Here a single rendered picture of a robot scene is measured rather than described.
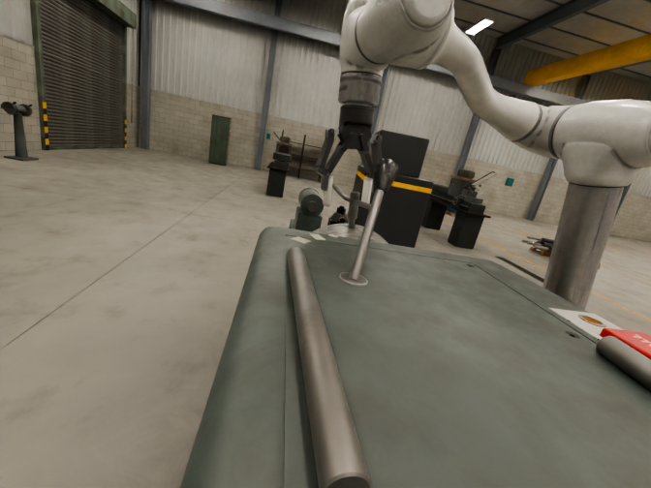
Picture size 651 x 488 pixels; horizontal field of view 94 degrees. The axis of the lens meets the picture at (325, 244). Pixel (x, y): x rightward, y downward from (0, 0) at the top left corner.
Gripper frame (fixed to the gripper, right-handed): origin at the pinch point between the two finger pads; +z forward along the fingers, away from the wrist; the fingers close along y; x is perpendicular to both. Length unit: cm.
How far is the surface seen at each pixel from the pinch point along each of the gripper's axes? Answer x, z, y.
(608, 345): 53, 5, -2
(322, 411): 54, 2, 30
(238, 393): 50, 3, 33
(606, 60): -634, -382, -1275
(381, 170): 30.4, -8.6, 12.0
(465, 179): -430, 26, -522
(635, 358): 56, 5, -1
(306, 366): 51, 2, 29
